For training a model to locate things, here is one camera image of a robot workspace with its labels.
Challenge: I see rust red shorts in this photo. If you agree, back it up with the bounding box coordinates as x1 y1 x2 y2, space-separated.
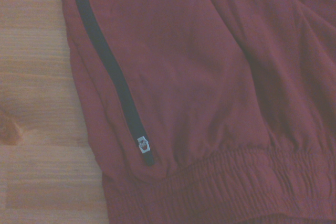
56 0 336 224

